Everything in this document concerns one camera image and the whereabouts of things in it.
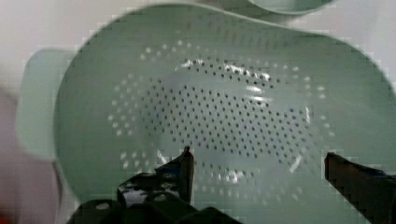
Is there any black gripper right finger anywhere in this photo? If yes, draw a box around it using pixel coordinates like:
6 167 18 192
324 152 396 224

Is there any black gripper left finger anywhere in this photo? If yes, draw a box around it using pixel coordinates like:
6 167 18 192
117 146 194 205

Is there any green plastic strainer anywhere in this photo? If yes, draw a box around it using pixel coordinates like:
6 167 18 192
16 3 395 224

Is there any green mug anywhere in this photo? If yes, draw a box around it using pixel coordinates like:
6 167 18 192
247 0 335 15

